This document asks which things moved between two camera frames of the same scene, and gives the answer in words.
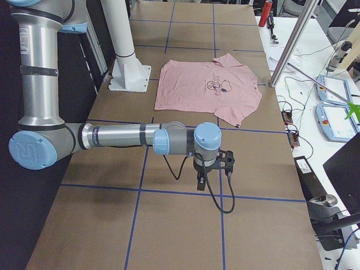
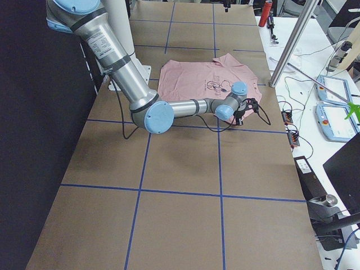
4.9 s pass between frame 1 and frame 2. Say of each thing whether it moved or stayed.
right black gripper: moved
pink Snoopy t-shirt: stayed
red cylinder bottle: stayed
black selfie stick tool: stayed
